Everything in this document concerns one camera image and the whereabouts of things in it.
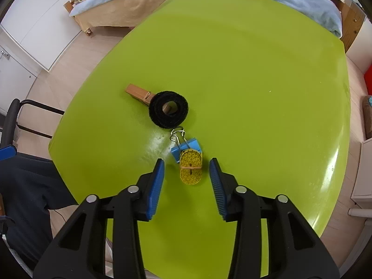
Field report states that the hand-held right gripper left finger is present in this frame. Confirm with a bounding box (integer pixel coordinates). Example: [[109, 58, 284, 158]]
[[33, 158, 165, 279]]

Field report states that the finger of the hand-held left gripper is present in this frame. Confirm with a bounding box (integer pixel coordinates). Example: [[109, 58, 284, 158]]
[[0, 146, 17, 162]]

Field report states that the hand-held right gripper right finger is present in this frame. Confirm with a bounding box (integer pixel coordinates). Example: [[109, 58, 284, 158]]
[[209, 157, 340, 279]]

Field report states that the yellow tape measure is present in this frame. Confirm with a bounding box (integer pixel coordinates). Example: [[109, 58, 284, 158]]
[[179, 149, 203, 186]]

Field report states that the blue binder clip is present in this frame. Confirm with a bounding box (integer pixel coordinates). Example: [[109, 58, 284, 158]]
[[169, 126, 203, 164]]

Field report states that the black chair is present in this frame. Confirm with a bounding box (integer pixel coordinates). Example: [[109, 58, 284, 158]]
[[0, 99, 65, 146]]

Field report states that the black velcro roll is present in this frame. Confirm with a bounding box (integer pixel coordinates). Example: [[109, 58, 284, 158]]
[[148, 91, 189, 129]]

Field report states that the wooden clothespin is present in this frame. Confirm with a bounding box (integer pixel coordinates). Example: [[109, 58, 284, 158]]
[[125, 84, 172, 114]]

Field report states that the white wardrobe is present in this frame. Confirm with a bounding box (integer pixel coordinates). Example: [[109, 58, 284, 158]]
[[0, 0, 85, 117]]

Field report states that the white drawer cabinet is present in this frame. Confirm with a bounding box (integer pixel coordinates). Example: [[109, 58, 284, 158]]
[[350, 138, 372, 210]]

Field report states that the brown cushion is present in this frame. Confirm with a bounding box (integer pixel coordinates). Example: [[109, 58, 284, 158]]
[[361, 95, 372, 139]]

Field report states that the wooden bed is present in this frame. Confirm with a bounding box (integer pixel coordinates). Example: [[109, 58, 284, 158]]
[[64, 0, 365, 54]]

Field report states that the red storage box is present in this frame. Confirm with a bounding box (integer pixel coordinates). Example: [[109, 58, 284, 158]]
[[363, 65, 372, 96]]

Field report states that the blue printed blanket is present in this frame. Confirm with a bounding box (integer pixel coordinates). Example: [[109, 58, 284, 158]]
[[69, 0, 342, 38]]

